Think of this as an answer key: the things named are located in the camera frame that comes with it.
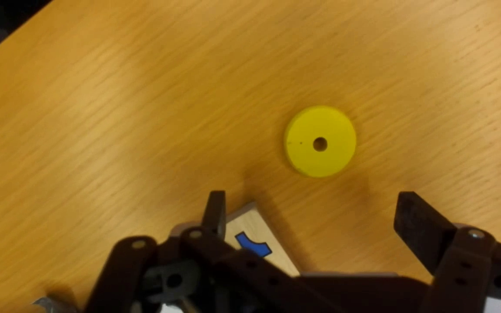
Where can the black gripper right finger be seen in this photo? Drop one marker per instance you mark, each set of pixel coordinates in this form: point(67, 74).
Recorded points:
point(465, 267)

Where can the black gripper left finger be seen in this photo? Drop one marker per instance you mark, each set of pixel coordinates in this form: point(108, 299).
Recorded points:
point(216, 272)

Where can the yellow wooden disc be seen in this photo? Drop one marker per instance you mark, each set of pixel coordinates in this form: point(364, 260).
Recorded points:
point(309, 132)

